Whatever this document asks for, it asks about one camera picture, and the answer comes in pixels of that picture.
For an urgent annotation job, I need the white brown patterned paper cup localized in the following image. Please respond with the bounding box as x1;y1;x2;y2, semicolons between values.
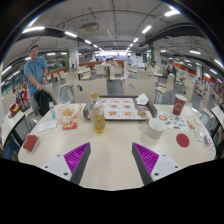
146;117;167;140

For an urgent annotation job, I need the white printed paper card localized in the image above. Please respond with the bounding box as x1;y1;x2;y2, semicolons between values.
35;119;59;135

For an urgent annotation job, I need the small clear sanitizer bottle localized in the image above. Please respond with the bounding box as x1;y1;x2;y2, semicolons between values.
48;101;57;120

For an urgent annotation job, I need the person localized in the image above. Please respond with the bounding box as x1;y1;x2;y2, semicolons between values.
23;44;49;116

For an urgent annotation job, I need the red paper drink cup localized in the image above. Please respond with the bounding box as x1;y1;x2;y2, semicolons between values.
172;93;188;117

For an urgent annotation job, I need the black bag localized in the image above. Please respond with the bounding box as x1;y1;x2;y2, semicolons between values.
33;89;53;117

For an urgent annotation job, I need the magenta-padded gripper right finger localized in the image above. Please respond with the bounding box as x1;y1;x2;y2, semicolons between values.
131;142;183;186

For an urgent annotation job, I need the fried food piece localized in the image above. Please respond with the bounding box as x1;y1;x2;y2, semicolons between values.
137;109;148;119

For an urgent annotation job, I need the red ketchup packet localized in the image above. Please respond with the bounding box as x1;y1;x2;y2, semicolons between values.
62;122;78;131

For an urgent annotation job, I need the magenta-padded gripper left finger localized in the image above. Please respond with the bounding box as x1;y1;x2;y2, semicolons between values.
42;142;92;186

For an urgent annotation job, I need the clear plastic bag with paper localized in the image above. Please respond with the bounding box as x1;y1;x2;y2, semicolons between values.
194;126;210;145

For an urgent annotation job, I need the beige dining table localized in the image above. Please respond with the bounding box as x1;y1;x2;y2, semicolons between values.
209;104;224;134

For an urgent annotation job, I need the flat red wallet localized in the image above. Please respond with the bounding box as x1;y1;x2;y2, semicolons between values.
22;134;39;153

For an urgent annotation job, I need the crumpled white napkin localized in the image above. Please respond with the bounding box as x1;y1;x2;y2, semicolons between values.
135;92;150;106

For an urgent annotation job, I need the group of ceiling lights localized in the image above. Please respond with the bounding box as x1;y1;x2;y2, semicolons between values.
1;9;224;78

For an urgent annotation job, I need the clear bag of fries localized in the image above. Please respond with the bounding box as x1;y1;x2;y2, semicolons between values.
54;102;83;124

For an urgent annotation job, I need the pink printed table sticker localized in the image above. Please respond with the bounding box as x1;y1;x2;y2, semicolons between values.
204;134;217;157

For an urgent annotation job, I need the beige chair with round hole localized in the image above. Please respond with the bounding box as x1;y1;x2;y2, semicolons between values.
72;78;109;104
124;77;158;104

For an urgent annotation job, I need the clear bottle with yellow drink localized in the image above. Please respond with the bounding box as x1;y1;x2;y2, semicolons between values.
88;91;107;134

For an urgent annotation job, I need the group of beige chairs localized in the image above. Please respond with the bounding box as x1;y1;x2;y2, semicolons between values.
49;63;224;134

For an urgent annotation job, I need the flat round red coaster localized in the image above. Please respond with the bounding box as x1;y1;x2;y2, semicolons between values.
175;133;191;148

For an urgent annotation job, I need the red sauce packet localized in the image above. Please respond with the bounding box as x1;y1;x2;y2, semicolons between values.
186;119;196;130

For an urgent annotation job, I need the ceiling air conditioner unit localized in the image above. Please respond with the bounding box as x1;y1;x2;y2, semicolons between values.
79;21;101;34

